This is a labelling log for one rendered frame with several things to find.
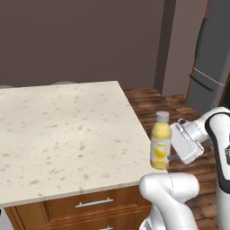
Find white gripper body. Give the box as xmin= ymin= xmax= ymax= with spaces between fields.
xmin=169 ymin=122 xmax=205 ymax=165

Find yellow juice bottle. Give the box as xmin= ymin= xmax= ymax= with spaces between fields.
xmin=149 ymin=111 xmax=173 ymax=171

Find grey fridge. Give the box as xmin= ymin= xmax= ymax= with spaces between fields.
xmin=186 ymin=0 xmax=230 ymax=116

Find wooden drawer front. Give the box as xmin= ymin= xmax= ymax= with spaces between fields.
xmin=48 ymin=209 xmax=142 ymax=230
xmin=47 ymin=186 xmax=141 ymax=220

